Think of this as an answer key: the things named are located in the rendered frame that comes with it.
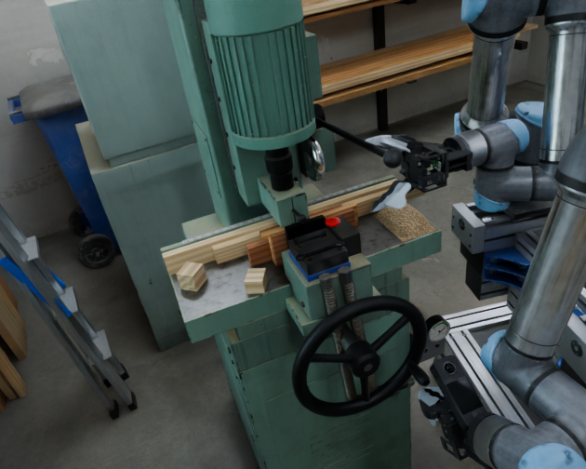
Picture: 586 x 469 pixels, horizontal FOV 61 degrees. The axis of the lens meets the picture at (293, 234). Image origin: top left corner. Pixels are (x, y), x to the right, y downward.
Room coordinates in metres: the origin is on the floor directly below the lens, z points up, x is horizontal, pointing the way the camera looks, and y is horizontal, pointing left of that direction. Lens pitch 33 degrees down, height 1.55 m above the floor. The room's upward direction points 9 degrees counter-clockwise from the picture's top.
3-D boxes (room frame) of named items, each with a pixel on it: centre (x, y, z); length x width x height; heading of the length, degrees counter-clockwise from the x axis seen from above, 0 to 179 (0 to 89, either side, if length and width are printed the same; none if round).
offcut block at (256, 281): (0.83, 0.09, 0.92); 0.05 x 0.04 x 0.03; 168
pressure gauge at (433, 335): (0.87, -0.31, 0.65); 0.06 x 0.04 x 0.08; 107
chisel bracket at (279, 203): (1.02, 0.01, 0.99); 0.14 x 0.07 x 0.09; 17
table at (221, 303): (0.90, -0.03, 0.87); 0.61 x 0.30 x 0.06; 107
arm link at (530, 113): (1.18, -0.66, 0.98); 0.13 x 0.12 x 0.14; 71
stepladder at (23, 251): (1.40, 0.88, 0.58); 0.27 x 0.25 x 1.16; 113
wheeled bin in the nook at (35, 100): (2.66, 1.00, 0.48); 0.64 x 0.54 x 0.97; 113
